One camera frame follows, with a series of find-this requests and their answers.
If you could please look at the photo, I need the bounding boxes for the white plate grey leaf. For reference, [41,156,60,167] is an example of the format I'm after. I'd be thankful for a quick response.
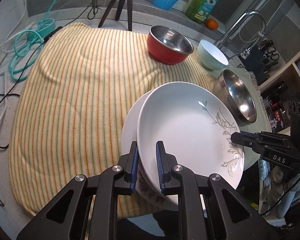
[136,82,244,194]

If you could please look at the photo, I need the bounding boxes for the pink blossom deep plate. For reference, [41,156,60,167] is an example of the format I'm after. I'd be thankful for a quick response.
[121,91,152,155]

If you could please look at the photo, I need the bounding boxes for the red steel bowl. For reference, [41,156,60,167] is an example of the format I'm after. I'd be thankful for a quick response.
[147,25,194,65]

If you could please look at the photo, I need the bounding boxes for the large pink rose plate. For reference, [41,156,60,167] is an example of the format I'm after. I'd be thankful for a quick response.
[135,161,178,211]

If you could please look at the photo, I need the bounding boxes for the stainless steel bowl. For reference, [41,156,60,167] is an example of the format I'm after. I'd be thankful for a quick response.
[212,69,257,126]

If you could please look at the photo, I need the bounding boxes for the black scissors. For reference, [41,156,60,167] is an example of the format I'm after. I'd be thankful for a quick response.
[258,39,280,69]

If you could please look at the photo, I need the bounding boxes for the chrome faucet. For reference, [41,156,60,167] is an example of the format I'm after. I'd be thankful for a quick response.
[213,10,267,61]

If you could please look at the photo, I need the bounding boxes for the wooden shelf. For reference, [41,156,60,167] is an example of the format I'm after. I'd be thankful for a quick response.
[257,39,300,131]

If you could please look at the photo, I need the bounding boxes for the pale green ceramic bowl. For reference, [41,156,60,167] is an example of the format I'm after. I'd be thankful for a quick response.
[197,40,229,70]

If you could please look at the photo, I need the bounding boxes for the yellow striped cloth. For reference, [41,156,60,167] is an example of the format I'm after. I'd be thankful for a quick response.
[9,23,219,216]

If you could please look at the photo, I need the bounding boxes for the orange fruit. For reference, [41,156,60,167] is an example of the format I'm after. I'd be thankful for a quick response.
[204,18,219,30]

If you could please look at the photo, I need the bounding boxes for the green dish soap bottle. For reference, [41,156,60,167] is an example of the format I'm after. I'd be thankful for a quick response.
[185,0,219,24]

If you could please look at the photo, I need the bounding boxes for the blue plastic basket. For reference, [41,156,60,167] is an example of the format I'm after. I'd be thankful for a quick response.
[151,0,179,10]

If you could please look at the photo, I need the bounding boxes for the black tripod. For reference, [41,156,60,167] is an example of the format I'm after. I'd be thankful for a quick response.
[98,0,133,31]

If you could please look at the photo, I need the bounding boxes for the teal hose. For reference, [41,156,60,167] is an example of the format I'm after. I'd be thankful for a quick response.
[7,0,68,82]

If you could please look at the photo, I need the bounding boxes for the teal hose reel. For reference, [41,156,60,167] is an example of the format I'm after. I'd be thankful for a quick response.
[26,18,56,43]

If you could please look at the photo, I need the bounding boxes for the black cable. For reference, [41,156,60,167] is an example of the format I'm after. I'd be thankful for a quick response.
[0,0,113,207]

